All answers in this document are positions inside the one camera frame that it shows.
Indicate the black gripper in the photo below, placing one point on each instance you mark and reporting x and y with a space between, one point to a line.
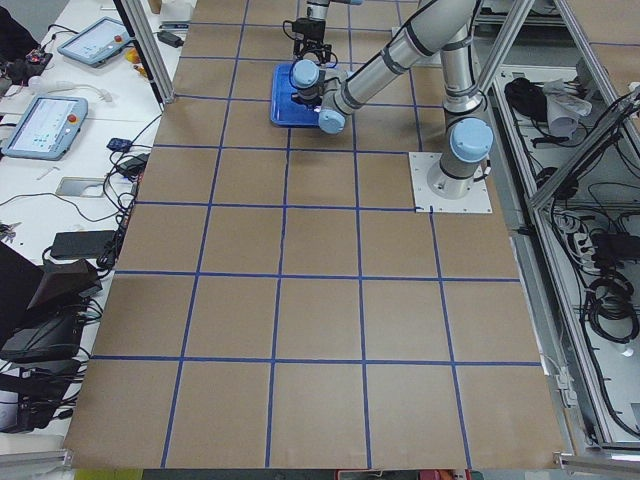
301 98
318 33

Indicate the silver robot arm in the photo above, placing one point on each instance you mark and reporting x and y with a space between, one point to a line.
436 28
315 9

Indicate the blue plastic tray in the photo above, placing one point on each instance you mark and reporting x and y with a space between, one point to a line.
282 100

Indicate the far teach pendant tablet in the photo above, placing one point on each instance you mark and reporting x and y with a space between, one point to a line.
97 43

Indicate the teach pendant tablet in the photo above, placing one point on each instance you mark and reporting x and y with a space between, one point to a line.
47 129
97 43

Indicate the near teach pendant tablet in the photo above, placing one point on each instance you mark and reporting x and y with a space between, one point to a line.
47 129

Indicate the black power adapter brick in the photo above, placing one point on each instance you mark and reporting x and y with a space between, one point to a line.
81 244

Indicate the aluminium frame post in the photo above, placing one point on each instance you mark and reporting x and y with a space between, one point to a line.
135 20

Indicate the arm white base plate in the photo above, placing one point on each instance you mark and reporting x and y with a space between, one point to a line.
435 192

